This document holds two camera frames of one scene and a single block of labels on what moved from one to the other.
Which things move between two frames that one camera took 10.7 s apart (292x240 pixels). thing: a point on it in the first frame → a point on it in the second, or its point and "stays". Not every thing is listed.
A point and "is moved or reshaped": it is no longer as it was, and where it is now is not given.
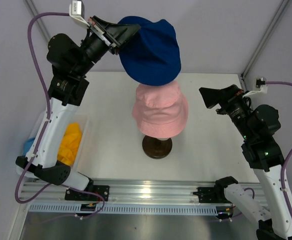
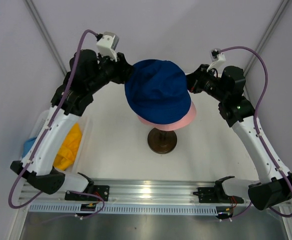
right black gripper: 226,97 → 194,80
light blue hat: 27,145 stays
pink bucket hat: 161,111 is moved or reshaped
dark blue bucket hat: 153,56 → 157,91
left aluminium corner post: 32,7 stays
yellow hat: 69,144 stays
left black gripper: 120,33 → 123,69
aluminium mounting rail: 132,191 stays
